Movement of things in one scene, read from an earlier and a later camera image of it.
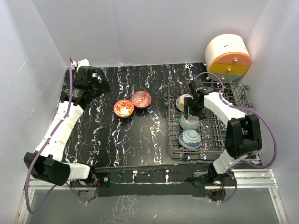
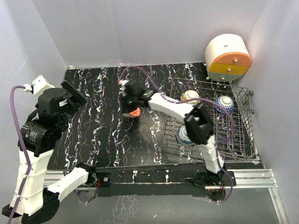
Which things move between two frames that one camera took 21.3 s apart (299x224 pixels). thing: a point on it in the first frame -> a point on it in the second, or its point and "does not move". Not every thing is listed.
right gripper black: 187,105 -> 126,107
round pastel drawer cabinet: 228,56 does not move
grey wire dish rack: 207,133 does not move
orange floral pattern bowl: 124,108 -> 135,113
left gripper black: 103,84 -> 76,96
